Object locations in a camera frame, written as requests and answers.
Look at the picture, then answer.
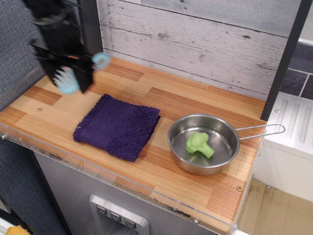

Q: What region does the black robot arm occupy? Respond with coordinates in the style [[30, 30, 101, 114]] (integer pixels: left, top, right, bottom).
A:
[[24, 0, 93, 94]]

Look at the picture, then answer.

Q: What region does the dark right upright post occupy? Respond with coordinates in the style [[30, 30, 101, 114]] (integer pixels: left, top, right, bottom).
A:
[[260, 0, 313, 121]]

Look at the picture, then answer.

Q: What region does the light blue toy brush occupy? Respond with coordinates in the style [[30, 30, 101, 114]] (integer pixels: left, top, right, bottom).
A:
[[56, 52, 111, 94]]

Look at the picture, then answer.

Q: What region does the grey dispenser button panel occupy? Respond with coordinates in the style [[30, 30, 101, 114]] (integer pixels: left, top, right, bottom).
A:
[[89, 194, 150, 235]]

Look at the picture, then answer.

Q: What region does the green toy broccoli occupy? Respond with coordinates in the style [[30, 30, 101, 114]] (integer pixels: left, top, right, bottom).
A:
[[186, 132, 215, 159]]

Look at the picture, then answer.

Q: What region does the white toy sink drainboard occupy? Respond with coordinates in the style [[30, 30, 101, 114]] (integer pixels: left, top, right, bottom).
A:
[[265, 92, 313, 159]]

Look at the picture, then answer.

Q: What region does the clear acrylic edge guard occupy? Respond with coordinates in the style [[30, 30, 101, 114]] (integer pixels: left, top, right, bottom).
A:
[[0, 124, 238, 235]]

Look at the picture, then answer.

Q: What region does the yellow object at corner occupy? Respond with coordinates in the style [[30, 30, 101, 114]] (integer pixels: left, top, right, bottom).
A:
[[6, 226, 30, 235]]

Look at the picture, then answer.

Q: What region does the small steel pan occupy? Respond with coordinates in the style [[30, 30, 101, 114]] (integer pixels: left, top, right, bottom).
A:
[[167, 113, 286, 176]]

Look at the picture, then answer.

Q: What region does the purple terry rag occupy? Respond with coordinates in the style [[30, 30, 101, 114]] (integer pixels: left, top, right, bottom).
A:
[[73, 94, 160, 162]]

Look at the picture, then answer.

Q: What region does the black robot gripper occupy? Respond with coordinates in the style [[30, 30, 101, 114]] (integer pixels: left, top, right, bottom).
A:
[[31, 14, 94, 93]]

